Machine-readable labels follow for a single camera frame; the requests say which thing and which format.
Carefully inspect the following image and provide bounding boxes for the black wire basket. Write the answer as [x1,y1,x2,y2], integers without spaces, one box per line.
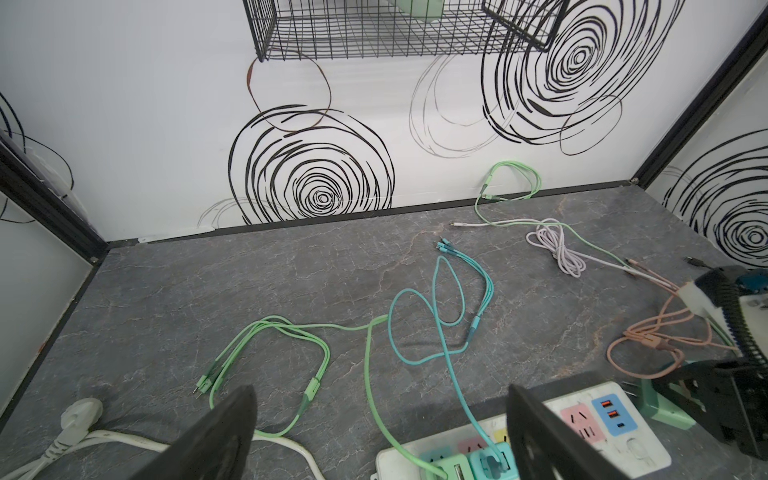
[243,0,569,62]

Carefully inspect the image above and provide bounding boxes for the green kitchen tongs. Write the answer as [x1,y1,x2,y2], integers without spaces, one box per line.
[392,0,445,22]

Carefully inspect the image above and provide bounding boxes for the green charger plug with cable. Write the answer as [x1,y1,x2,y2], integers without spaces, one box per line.
[194,315,449,479]

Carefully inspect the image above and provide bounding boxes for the large multicolour power strip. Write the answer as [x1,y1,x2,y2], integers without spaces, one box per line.
[404,381,672,479]

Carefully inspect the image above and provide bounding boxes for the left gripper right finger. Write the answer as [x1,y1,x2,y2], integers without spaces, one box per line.
[506,384,626,480]

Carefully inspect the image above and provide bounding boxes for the teal charger plug with cable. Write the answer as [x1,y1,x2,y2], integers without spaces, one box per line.
[386,238,502,461]

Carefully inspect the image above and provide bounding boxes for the white power cord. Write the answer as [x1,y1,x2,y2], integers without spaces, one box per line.
[0,397,328,480]

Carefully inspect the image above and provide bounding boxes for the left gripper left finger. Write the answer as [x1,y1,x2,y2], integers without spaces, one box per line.
[133,385,257,480]

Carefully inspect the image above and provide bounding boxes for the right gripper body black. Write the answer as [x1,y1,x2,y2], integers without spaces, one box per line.
[652,358,767,460]

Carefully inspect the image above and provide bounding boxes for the tangle of coloured cables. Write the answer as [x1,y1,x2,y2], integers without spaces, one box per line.
[449,158,715,283]

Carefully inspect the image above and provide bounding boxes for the pink charger plug with cable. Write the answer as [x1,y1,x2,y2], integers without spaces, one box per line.
[605,259,737,380]

